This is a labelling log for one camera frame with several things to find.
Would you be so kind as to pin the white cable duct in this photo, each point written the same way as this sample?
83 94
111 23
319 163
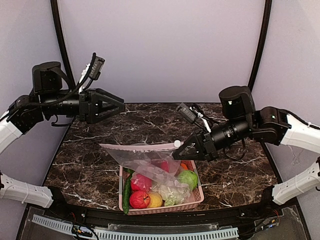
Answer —
127 232

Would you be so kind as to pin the yellow fruit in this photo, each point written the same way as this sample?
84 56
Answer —
155 201

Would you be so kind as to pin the black front rail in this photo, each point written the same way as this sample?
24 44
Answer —
243 216

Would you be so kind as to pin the red apple front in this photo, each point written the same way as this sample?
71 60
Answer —
139 199

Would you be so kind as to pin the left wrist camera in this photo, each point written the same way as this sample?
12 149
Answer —
92 71

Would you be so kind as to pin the red ball fruit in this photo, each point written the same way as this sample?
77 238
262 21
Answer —
167 167

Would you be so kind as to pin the pale green cabbage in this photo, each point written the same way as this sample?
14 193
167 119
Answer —
173 192

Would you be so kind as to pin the green apple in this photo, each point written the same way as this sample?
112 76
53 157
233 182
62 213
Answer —
188 177

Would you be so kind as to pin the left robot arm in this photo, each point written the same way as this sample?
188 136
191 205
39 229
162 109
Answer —
53 95

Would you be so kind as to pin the green cucumber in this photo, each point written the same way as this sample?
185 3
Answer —
127 191

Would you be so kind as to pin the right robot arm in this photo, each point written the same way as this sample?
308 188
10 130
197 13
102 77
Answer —
268 125

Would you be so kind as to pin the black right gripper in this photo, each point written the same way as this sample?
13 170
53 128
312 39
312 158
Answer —
207 144

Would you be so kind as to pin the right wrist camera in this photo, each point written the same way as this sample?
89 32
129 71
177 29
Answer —
195 115

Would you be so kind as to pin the orange fruit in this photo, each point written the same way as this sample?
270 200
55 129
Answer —
184 166

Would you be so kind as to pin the black frame post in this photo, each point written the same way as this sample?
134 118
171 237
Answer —
261 43
61 41

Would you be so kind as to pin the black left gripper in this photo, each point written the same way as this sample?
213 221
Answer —
85 106

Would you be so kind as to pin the pink plastic basket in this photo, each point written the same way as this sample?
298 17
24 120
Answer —
195 199

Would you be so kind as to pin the black right frame post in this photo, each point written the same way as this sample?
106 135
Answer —
261 43

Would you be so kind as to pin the red fruit middle left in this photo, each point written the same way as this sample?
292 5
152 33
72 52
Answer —
140 182

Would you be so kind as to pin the clear zip top bag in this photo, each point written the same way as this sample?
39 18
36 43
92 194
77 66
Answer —
140 158

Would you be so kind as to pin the black left frame post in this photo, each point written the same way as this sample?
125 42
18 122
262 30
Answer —
61 41

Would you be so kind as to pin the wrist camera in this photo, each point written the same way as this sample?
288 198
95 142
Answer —
92 71
195 115

